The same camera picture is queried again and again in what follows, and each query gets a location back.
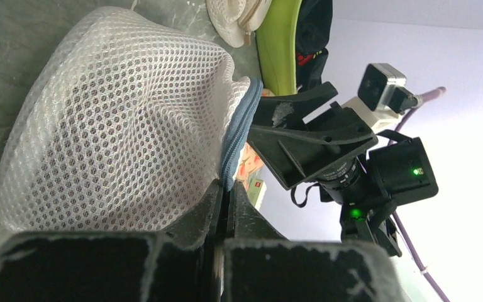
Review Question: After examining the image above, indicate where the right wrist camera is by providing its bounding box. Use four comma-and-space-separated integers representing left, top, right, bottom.
342, 63, 423, 133

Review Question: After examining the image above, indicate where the black clothing pile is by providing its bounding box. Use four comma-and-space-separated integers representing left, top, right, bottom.
295, 0, 333, 92

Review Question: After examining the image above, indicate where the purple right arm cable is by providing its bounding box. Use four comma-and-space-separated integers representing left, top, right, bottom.
385, 86, 451, 302

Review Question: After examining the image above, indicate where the cream round laundry bag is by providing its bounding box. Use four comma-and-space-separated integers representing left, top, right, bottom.
206, 0, 272, 48

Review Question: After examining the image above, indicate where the white mesh laundry bag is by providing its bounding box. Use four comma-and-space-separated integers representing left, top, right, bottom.
0, 6, 263, 232

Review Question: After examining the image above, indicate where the small white card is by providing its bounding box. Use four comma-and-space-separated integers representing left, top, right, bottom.
247, 178, 267, 211

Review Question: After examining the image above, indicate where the green plastic basin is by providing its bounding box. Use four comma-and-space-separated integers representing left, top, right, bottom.
256, 0, 302, 96

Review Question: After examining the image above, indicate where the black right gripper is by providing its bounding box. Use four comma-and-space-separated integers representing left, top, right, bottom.
247, 82, 379, 189

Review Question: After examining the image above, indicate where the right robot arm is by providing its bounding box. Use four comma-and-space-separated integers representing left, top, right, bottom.
248, 82, 439, 256

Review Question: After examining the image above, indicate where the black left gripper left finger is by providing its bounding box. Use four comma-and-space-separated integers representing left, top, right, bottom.
0, 180, 223, 301

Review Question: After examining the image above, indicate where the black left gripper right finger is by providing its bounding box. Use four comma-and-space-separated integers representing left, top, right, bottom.
224, 182, 406, 301

